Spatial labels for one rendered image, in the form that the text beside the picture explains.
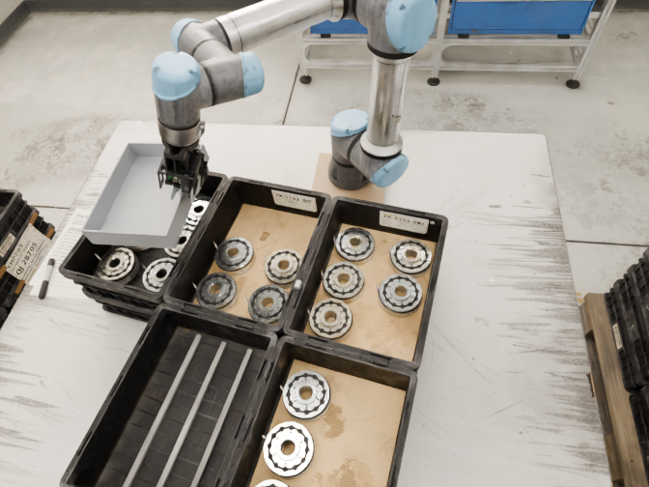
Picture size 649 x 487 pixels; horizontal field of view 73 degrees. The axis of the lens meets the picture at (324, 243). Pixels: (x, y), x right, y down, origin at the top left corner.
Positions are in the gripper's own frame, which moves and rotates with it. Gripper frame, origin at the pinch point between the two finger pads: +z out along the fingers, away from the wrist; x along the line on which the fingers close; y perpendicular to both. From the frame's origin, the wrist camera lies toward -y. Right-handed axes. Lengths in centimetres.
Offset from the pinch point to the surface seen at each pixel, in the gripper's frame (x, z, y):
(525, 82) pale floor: 160, 65, -180
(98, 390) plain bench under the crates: -16, 44, 36
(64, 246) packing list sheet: -43, 52, -8
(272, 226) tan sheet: 20.6, 19.5, -8.0
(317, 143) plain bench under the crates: 31, 30, -54
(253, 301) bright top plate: 19.0, 16.9, 16.8
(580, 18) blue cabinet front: 164, 21, -178
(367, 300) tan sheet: 46.3, 11.7, 13.8
